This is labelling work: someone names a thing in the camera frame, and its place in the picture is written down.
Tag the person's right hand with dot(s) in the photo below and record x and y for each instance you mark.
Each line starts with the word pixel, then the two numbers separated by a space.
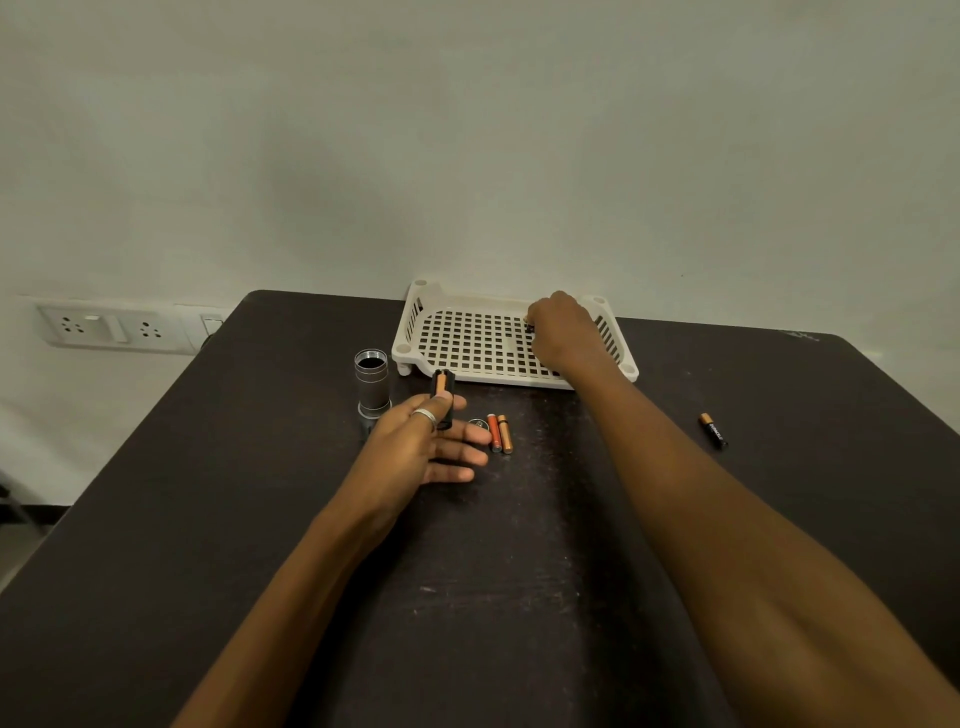
pixel 570 334

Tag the person's left hand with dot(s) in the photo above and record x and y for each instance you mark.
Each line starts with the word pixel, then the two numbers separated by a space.
pixel 390 465

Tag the person's left middle finger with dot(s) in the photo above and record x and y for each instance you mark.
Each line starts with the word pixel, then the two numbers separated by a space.
pixel 465 454

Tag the person's right fingers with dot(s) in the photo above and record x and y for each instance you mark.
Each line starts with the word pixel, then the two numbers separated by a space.
pixel 541 319

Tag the black battery holder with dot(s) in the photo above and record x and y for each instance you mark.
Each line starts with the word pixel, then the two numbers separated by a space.
pixel 442 401

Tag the person's right forearm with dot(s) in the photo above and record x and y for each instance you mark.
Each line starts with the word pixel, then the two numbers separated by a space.
pixel 735 555

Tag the person's left forearm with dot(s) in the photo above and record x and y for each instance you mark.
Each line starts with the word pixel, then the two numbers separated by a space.
pixel 285 615

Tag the round flashlight end cap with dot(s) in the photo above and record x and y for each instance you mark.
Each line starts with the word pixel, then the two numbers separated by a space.
pixel 479 424

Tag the orange battery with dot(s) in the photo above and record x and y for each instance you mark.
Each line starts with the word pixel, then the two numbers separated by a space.
pixel 506 435
pixel 494 433
pixel 441 384

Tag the white perforated plastic tray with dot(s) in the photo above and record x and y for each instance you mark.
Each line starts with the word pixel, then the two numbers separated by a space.
pixel 480 345

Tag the grey flashlight body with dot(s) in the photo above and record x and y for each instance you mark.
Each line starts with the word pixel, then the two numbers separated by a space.
pixel 372 386

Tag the black and copper battery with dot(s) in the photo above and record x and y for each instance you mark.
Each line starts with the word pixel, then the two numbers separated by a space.
pixel 713 431

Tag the white wall switch plate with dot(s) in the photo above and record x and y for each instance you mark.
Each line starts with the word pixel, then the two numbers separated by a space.
pixel 204 327

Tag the white wall socket panel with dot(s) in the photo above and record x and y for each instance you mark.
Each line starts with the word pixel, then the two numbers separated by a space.
pixel 105 326

